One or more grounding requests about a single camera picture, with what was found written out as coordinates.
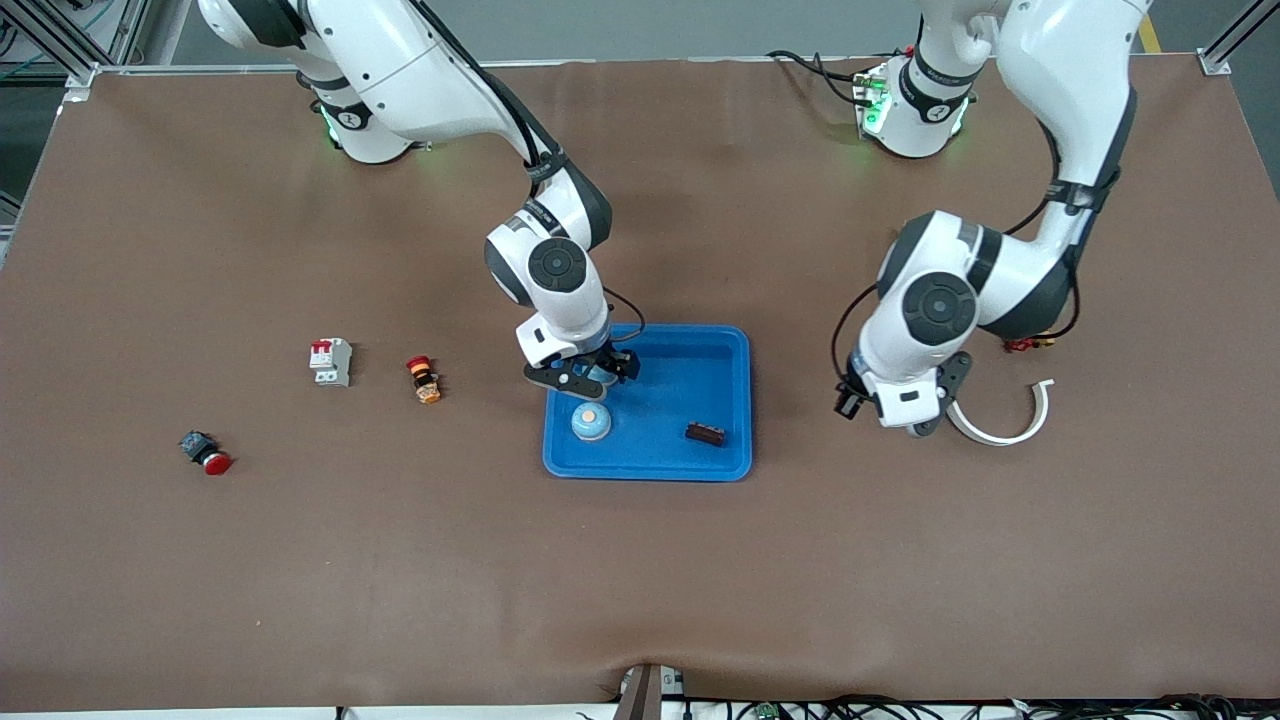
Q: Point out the white circuit breaker red switch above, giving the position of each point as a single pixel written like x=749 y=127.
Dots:
x=332 y=362

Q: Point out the light blue desk bell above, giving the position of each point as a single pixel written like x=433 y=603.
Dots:
x=591 y=422
x=603 y=378

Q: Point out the brown table cover mat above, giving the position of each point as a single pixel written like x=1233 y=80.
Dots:
x=640 y=580

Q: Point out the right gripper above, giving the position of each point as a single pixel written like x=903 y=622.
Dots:
x=619 y=362

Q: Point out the red emergency stop button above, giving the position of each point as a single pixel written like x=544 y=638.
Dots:
x=208 y=455

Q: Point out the blue plastic tray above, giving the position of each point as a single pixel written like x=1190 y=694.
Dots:
x=660 y=455

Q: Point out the white curved plastic clamp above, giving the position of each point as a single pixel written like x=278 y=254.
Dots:
x=1000 y=437

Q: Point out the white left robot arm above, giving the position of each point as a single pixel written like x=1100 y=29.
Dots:
x=1060 y=60

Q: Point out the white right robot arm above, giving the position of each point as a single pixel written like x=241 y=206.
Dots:
x=420 y=70

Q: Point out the grey metal camera post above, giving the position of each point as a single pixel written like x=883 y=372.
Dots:
x=645 y=692

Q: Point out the orange push button switch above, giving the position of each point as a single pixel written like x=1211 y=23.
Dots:
x=425 y=380

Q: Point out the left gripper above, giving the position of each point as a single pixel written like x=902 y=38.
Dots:
x=848 y=402

